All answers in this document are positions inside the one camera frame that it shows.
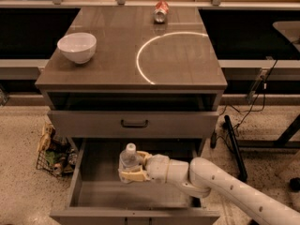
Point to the black object on floor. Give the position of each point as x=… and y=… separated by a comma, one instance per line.
x=295, y=184

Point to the open middle drawer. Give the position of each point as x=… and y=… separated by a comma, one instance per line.
x=98, y=197

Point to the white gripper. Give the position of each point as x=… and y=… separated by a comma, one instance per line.
x=158, y=167

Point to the crushed red soda can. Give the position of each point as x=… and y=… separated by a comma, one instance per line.
x=161, y=11

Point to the clear plastic water bottle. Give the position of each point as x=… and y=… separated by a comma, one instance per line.
x=129, y=161

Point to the wire basket with snack bags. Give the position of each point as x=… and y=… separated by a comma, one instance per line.
x=55, y=155

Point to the top drawer with black handle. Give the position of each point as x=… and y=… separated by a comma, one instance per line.
x=134, y=125

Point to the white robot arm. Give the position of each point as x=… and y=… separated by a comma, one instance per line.
x=197, y=177

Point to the black table leg frame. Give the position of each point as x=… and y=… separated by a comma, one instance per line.
x=282, y=142

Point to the white ceramic bowl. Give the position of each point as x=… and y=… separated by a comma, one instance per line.
x=78, y=47

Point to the brown drawer cabinet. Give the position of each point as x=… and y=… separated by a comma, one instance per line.
x=139, y=66

